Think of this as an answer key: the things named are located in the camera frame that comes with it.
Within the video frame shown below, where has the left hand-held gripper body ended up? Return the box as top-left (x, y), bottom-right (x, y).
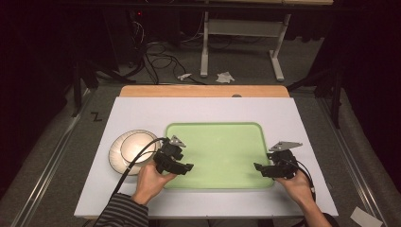
top-left (153, 135), bottom-right (187, 174)

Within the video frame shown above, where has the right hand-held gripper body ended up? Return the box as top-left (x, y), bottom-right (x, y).
top-left (266, 140), bottom-right (304, 180)

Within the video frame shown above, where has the person's left hand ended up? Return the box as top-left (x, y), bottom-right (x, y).
top-left (130, 162), bottom-right (178, 206)

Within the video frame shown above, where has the person's right hand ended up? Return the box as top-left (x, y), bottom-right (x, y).
top-left (273, 169), bottom-right (316, 206)

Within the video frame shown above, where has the light green plastic tray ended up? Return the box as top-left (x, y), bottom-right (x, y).
top-left (163, 121), bottom-right (275, 190)

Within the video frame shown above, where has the white round bowl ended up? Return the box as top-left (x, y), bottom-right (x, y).
top-left (108, 129), bottom-right (163, 177)

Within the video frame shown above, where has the white table board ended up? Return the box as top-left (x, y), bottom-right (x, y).
top-left (73, 96), bottom-right (340, 219)

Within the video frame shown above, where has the wooden table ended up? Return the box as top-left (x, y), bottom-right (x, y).
top-left (118, 84), bottom-right (290, 98)

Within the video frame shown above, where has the black tripod stand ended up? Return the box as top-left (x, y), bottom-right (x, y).
top-left (286, 67), bottom-right (345, 130)
top-left (69, 58), bottom-right (137, 118)

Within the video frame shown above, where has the crumpled white paper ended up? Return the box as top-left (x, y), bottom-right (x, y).
top-left (215, 71), bottom-right (236, 85)

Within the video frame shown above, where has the flat white paper sheet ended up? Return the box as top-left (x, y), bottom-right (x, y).
top-left (349, 205), bottom-right (384, 227)

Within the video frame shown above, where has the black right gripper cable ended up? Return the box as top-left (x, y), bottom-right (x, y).
top-left (280, 158), bottom-right (317, 202)

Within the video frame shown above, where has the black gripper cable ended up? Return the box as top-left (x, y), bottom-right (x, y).
top-left (92, 137), bottom-right (168, 227)
top-left (280, 158), bottom-right (317, 202)

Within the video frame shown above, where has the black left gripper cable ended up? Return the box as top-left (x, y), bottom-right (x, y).
top-left (92, 137), bottom-right (168, 227)

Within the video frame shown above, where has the metal floor rail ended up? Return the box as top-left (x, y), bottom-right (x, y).
top-left (9, 88), bottom-right (96, 227)
top-left (316, 96), bottom-right (391, 227)

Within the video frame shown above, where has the tangle of black floor cables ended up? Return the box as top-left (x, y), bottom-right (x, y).
top-left (124, 18), bottom-right (207, 86)

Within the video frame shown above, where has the white metal desk frame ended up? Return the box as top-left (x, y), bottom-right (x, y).
top-left (200, 10), bottom-right (293, 82)

